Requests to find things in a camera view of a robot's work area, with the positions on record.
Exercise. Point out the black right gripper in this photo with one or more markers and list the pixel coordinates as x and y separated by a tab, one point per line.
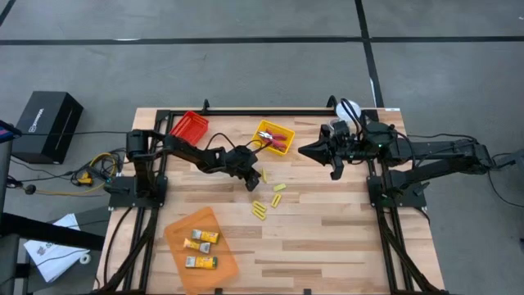
368	147

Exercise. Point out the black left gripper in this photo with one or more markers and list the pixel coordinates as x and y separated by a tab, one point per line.
241	162

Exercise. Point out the pale green eraser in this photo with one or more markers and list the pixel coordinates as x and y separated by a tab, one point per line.
279	187

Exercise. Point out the yellow crayon box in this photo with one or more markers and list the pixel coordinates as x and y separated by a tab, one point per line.
205	236
197	246
201	262

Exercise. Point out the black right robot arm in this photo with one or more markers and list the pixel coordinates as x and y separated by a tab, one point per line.
442	160

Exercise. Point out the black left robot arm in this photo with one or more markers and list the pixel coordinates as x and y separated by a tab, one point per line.
180	149

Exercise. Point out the yellow plastic basket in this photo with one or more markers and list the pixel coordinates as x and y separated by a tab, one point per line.
286	133

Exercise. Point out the white bulb table lamp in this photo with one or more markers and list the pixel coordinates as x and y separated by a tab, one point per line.
353	105

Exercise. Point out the red plastic basket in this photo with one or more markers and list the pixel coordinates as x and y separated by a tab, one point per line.
189	128

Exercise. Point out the orange translucent plastic bin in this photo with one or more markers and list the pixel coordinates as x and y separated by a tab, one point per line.
200	278

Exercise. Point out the white tape roll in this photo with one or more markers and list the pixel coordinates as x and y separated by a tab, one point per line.
85	259

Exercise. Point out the black cardboard box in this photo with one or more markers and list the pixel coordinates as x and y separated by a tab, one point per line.
47	125

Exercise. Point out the black beam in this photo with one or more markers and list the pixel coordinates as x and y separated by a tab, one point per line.
49	233

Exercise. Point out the white paper sheets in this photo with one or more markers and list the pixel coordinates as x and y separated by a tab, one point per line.
53	256

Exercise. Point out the black round plug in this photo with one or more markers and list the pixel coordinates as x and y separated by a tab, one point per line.
30	189

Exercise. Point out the blue object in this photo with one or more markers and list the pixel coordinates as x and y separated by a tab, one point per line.
7	132

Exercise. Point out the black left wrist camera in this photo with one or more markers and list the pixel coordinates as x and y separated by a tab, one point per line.
239	155

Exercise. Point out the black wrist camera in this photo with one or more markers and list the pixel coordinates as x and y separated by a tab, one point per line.
239	155
352	148

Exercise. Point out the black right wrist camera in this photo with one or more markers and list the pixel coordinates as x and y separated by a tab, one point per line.
352	148

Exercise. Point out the black metal table frame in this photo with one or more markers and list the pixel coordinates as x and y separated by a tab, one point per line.
266	112

